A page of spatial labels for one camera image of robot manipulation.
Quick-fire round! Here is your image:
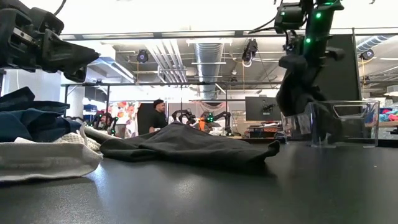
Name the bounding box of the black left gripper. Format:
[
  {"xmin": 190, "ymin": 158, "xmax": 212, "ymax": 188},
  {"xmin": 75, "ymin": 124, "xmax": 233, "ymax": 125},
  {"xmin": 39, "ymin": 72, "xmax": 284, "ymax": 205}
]
[{"xmin": 0, "ymin": 0, "xmax": 100, "ymax": 83}]

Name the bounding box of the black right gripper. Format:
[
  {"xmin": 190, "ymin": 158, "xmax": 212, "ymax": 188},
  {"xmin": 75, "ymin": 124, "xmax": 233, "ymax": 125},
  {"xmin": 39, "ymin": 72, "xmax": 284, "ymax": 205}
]
[{"xmin": 279, "ymin": 30, "xmax": 346, "ymax": 72}]

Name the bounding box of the navy blue towel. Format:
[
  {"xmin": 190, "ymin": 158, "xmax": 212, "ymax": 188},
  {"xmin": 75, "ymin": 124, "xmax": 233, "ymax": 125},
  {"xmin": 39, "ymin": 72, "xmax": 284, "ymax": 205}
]
[{"xmin": 0, "ymin": 86, "xmax": 82, "ymax": 143}]

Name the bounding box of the white plain towel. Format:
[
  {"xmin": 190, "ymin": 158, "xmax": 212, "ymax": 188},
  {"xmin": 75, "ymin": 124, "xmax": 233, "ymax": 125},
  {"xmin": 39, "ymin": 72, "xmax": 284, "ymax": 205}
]
[{"xmin": 0, "ymin": 136, "xmax": 104, "ymax": 183}]

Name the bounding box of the clear plastic basket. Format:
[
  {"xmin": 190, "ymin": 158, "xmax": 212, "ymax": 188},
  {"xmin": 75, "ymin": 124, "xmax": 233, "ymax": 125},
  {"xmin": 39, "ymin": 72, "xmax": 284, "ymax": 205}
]
[{"xmin": 281, "ymin": 100, "xmax": 380, "ymax": 147}]

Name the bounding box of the black partition panel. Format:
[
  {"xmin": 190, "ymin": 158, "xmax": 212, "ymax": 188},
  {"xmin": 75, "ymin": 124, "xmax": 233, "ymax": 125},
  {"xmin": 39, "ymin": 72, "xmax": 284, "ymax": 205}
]
[{"xmin": 310, "ymin": 33, "xmax": 363, "ymax": 103}]

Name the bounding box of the colourful floral cloth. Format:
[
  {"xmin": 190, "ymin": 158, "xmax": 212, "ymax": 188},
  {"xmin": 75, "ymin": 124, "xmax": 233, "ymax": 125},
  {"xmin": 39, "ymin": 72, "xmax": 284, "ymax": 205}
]
[{"xmin": 108, "ymin": 101, "xmax": 141, "ymax": 138}]

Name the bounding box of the black monitor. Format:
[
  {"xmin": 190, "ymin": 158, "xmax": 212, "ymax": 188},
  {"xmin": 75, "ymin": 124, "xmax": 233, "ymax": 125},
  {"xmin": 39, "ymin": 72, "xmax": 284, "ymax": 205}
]
[{"xmin": 244, "ymin": 96, "xmax": 282, "ymax": 121}]

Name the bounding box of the small black panel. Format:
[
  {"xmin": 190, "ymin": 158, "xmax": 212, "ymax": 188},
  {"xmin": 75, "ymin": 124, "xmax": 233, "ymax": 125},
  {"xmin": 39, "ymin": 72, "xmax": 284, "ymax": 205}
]
[{"xmin": 137, "ymin": 102, "xmax": 156, "ymax": 136}]

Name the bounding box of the person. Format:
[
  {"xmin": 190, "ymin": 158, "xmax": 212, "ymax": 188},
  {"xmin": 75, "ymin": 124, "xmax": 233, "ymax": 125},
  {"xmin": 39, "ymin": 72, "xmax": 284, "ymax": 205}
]
[{"xmin": 148, "ymin": 98, "xmax": 169, "ymax": 134}]

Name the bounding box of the pile of colourful cloths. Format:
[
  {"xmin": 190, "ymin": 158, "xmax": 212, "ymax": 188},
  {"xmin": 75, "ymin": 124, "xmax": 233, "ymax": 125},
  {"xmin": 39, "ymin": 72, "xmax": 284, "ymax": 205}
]
[{"xmin": 376, "ymin": 108, "xmax": 398, "ymax": 123}]

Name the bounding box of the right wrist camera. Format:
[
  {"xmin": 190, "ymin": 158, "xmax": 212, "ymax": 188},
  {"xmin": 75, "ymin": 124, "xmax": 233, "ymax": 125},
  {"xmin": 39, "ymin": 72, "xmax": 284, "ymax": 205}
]
[{"xmin": 275, "ymin": 2, "xmax": 304, "ymax": 32}]

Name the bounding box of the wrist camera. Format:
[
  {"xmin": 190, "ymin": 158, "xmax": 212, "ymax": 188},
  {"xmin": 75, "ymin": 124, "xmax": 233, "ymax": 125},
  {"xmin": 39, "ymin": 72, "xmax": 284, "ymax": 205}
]
[
  {"xmin": 29, "ymin": 6, "xmax": 65, "ymax": 35},
  {"xmin": 275, "ymin": 2, "xmax": 304, "ymax": 32}
]

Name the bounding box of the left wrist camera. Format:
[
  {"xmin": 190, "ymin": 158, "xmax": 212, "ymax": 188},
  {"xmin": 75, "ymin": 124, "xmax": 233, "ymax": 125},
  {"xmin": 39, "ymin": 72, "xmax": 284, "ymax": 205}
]
[{"xmin": 29, "ymin": 6, "xmax": 65, "ymax": 35}]

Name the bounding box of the black camera cable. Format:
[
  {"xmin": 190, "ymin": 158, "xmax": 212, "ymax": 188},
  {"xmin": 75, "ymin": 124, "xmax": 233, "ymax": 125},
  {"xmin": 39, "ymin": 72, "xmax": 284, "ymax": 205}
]
[
  {"xmin": 53, "ymin": 0, "xmax": 68, "ymax": 16},
  {"xmin": 248, "ymin": 15, "xmax": 277, "ymax": 34}
]

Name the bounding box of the black ceiling dome camera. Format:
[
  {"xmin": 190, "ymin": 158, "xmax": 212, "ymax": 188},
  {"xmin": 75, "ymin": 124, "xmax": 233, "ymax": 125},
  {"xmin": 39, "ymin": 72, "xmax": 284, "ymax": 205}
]
[
  {"xmin": 136, "ymin": 49, "xmax": 149, "ymax": 63},
  {"xmin": 359, "ymin": 49, "xmax": 375, "ymax": 61}
]

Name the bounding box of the black hanging camera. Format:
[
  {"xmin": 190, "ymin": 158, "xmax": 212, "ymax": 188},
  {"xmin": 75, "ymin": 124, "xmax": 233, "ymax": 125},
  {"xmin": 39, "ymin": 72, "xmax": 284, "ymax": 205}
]
[{"xmin": 241, "ymin": 38, "xmax": 259, "ymax": 68}]

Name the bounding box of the silver ceiling duct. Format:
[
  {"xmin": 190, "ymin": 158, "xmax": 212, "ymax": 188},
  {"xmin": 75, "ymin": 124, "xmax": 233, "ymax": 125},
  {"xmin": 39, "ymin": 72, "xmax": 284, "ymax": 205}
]
[{"xmin": 194, "ymin": 42, "xmax": 224, "ymax": 100}]

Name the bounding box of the black overhead frame bar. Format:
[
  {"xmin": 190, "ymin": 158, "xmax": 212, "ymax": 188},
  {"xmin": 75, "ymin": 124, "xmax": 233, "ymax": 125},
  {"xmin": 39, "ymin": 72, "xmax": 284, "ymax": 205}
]
[{"xmin": 58, "ymin": 27, "xmax": 398, "ymax": 40}]

